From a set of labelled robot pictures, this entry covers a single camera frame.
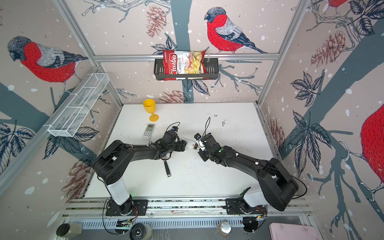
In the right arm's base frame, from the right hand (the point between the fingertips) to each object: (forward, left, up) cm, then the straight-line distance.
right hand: (201, 150), depth 88 cm
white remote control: (+7, +8, -4) cm, 11 cm away
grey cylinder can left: (-41, +54, +5) cm, 68 cm away
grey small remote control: (+16, +38, -3) cm, 41 cm away
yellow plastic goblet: (+27, +36, +10) cm, 46 cm away
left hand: (+6, +13, -2) cm, 14 cm away
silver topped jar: (-37, -11, +5) cm, 39 cm away
